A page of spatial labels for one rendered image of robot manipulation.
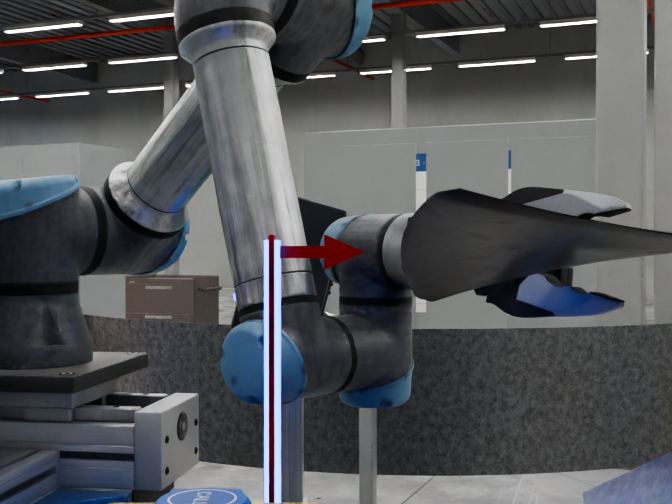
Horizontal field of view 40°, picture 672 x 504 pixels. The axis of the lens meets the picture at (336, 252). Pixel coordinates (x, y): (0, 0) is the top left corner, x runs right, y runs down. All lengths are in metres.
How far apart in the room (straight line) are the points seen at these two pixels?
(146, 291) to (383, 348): 6.75
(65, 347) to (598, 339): 1.82
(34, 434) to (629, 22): 4.37
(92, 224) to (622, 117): 4.11
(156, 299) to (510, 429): 5.27
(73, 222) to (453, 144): 5.92
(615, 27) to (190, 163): 4.16
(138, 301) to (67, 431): 6.55
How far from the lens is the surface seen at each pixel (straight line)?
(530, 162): 6.84
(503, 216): 0.57
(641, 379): 2.78
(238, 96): 0.87
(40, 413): 1.15
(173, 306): 7.50
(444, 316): 6.98
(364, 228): 0.91
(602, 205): 0.73
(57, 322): 1.15
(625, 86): 5.08
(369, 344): 0.89
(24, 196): 1.15
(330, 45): 1.04
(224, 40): 0.89
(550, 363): 2.62
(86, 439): 1.12
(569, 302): 0.73
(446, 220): 0.58
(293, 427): 1.16
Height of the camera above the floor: 1.19
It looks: 1 degrees down
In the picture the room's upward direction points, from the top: straight up
